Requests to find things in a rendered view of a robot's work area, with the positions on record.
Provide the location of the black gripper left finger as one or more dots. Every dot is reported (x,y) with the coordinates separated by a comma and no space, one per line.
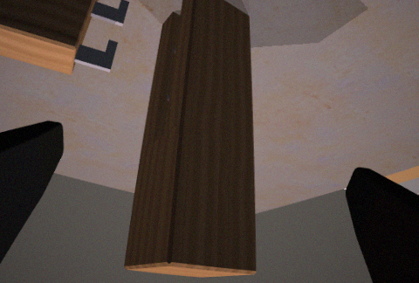
(28,157)

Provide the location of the wooden board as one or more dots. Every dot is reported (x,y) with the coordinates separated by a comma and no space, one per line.
(49,33)

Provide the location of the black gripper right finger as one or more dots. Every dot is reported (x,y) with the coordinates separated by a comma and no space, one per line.
(386,223)

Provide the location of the dark wooden post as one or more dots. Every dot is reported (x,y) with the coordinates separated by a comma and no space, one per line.
(194,202)

